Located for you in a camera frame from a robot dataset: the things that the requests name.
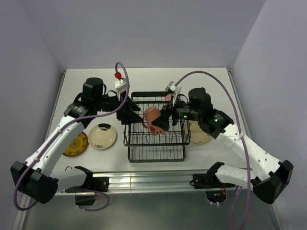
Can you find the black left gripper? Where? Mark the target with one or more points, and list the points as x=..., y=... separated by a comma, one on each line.
x=126, y=116

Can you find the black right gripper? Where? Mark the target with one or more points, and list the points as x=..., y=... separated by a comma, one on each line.
x=162, y=121

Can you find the pink floral mug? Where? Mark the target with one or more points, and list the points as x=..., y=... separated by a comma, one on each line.
x=149, y=115

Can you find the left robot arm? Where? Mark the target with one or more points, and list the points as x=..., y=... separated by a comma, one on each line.
x=35, y=177

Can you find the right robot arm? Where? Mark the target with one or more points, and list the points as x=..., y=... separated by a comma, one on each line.
x=265, y=175

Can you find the pink floral small bowl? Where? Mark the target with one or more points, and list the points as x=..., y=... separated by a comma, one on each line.
x=168, y=98

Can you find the cream plate green brushstroke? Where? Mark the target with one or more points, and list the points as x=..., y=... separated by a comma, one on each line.
x=102, y=136

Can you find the cream plate small motifs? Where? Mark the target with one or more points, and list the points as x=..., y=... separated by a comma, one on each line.
x=197, y=136

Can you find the yellow patterned plate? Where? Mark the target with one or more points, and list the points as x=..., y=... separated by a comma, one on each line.
x=77, y=146

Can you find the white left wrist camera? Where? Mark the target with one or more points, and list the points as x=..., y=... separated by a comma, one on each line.
x=121, y=85

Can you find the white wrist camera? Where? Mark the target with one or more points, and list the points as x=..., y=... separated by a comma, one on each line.
x=121, y=85
x=172, y=89

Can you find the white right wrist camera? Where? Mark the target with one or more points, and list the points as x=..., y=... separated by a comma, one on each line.
x=172, y=89

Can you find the black wire dish rack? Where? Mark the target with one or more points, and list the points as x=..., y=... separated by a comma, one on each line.
x=143, y=146

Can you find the aluminium mounting rail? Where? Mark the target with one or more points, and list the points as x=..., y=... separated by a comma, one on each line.
x=144, y=182

